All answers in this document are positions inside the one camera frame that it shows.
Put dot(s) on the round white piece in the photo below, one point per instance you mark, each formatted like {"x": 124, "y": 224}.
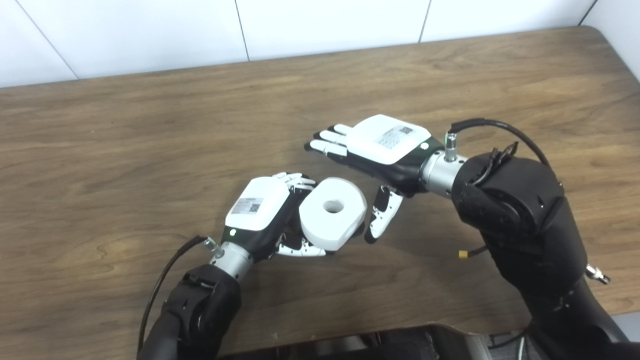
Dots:
{"x": 332, "y": 220}

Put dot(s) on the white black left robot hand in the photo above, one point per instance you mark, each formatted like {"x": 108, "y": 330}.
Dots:
{"x": 257, "y": 205}

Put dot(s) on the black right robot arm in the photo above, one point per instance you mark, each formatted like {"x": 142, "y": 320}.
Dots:
{"x": 530, "y": 220}

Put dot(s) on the black flanged holder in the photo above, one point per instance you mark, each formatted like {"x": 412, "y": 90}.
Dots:
{"x": 359, "y": 230}

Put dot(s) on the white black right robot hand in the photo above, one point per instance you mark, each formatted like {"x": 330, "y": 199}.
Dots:
{"x": 387, "y": 140}

